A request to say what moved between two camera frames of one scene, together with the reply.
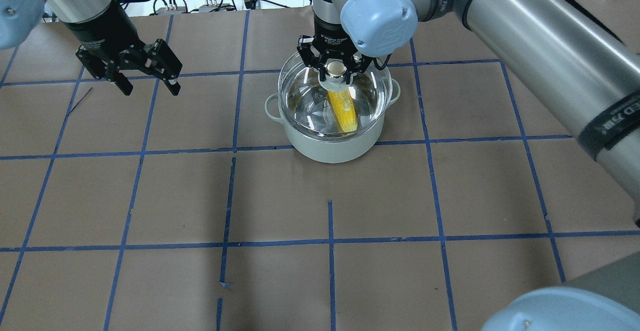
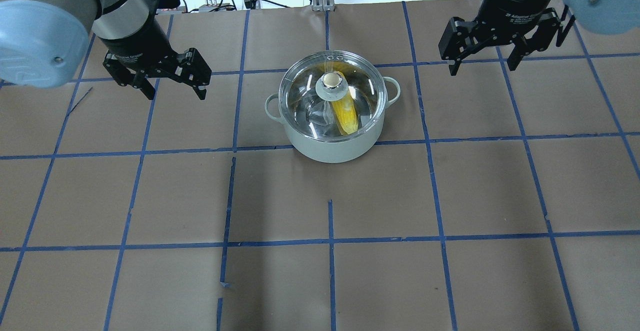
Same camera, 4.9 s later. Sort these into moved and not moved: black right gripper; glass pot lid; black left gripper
Moved: black left gripper; black right gripper
Not moved: glass pot lid
